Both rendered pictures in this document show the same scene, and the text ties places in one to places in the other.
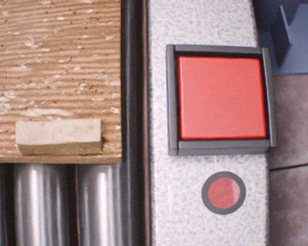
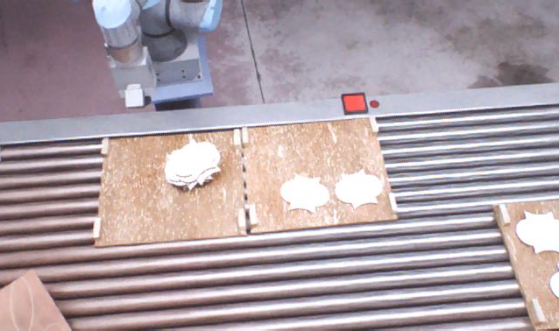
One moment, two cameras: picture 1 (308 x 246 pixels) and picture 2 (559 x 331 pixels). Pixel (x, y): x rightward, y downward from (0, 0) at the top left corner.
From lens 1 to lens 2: 150 cm
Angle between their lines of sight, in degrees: 37
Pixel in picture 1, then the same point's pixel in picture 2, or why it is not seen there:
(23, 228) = (392, 138)
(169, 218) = (381, 112)
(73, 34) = (346, 129)
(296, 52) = not seen: hidden behind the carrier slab
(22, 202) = (385, 139)
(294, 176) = not seen: hidden behind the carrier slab
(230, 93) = (353, 101)
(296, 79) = not seen: hidden behind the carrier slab
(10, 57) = (353, 141)
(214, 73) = (350, 104)
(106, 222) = (385, 123)
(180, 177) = (371, 111)
